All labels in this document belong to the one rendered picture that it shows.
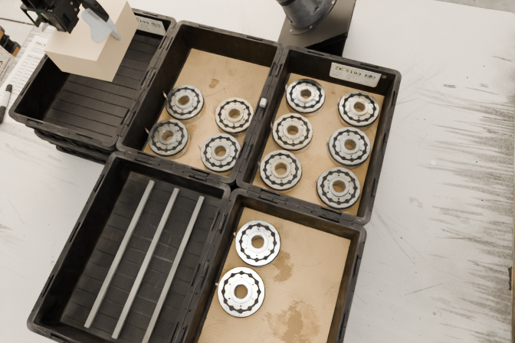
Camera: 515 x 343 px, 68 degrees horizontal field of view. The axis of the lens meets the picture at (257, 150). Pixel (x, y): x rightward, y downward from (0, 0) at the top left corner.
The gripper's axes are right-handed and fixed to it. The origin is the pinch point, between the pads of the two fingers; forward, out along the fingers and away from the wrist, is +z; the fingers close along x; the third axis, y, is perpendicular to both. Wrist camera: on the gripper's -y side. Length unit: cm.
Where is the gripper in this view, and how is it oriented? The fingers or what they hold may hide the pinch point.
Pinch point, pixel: (90, 31)
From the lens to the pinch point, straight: 91.8
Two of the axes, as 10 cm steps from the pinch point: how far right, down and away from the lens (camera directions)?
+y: -2.6, 9.0, -3.5
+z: 0.5, 3.7, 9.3
